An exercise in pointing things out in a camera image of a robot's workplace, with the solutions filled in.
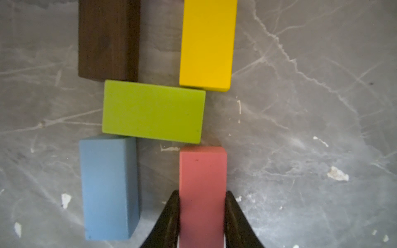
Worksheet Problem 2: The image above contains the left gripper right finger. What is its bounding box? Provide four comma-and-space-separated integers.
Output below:
224, 191, 264, 248

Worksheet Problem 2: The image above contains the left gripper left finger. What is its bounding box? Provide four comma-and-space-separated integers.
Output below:
141, 190, 180, 248

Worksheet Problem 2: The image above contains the light blue block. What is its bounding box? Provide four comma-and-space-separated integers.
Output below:
79, 134, 140, 241

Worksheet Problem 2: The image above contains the pink block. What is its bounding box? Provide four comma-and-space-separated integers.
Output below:
179, 146, 227, 248

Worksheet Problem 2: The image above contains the green block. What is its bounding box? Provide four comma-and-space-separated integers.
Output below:
102, 80, 206, 144

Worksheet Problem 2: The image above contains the yellow block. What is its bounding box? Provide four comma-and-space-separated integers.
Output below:
179, 0, 237, 92

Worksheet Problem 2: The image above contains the dark brown block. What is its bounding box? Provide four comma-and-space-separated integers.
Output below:
78, 0, 141, 82

